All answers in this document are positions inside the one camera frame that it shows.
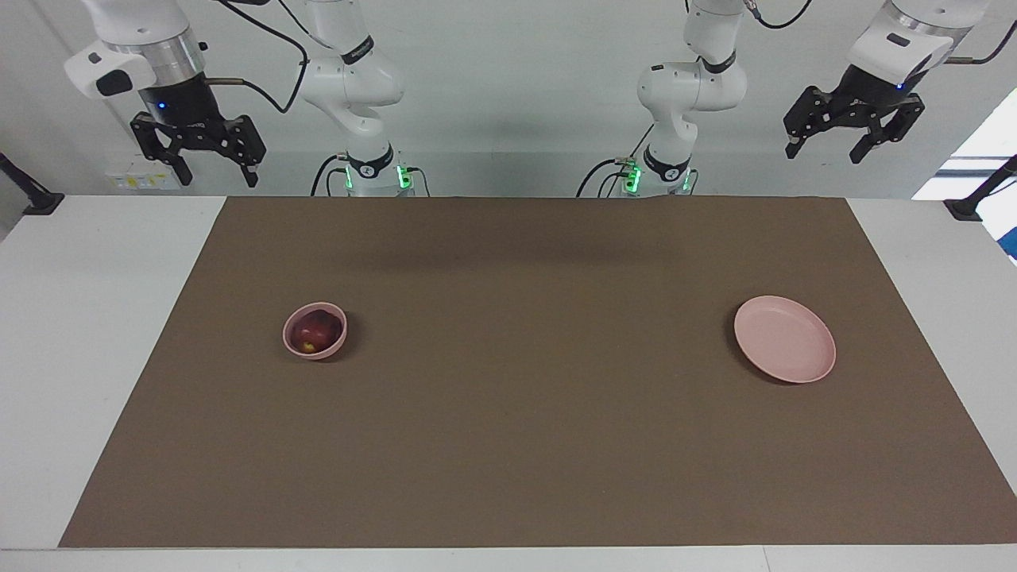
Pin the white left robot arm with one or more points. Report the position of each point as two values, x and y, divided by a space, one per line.
683 87

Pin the black clamp mount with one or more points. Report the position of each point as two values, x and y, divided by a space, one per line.
973 202
32 199

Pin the blue object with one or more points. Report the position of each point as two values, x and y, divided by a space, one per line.
1011 242

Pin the pink plate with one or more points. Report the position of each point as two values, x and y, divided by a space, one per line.
783 338

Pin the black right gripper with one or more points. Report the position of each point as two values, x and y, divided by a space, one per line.
183 107

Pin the brown table mat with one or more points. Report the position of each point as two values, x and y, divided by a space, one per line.
508 413

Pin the red apple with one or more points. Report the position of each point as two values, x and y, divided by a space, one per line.
316 330

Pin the white wall socket box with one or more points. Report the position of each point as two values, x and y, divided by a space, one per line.
131 179

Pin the pink bowl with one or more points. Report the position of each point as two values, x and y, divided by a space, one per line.
338 345

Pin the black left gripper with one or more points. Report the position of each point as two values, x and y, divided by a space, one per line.
870 99

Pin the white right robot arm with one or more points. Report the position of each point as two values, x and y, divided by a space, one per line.
357 79

